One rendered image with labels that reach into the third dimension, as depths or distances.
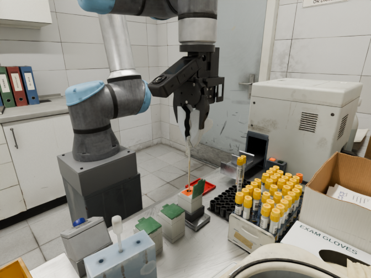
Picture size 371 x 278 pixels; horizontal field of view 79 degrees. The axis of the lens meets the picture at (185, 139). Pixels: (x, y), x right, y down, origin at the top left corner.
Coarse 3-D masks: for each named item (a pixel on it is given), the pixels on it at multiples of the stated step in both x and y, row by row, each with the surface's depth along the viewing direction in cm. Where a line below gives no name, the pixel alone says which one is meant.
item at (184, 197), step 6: (192, 186) 56; (180, 192) 54; (186, 192) 54; (192, 192) 54; (180, 198) 54; (186, 198) 53; (198, 198) 53; (180, 204) 55; (186, 204) 53; (192, 204) 52; (198, 204) 54; (186, 210) 54; (192, 210) 53
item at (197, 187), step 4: (200, 180) 50; (204, 180) 52; (196, 184) 50; (200, 184) 51; (204, 184) 52; (196, 188) 50; (200, 188) 52; (196, 192) 51; (200, 192) 52; (192, 196) 51; (196, 196) 52
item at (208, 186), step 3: (195, 180) 72; (198, 180) 73; (192, 183) 71; (195, 183) 72; (207, 183) 71; (210, 183) 71; (186, 186) 69; (207, 186) 70; (210, 186) 70; (213, 186) 69; (204, 189) 68; (207, 189) 68; (210, 189) 68; (204, 192) 66; (207, 192) 67
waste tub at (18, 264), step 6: (18, 258) 33; (12, 264) 33; (18, 264) 33; (24, 264) 32; (0, 270) 32; (6, 270) 32; (12, 270) 33; (18, 270) 34; (24, 270) 32; (0, 276) 32; (6, 276) 32; (12, 276) 33; (18, 276) 34; (24, 276) 33; (30, 276) 31
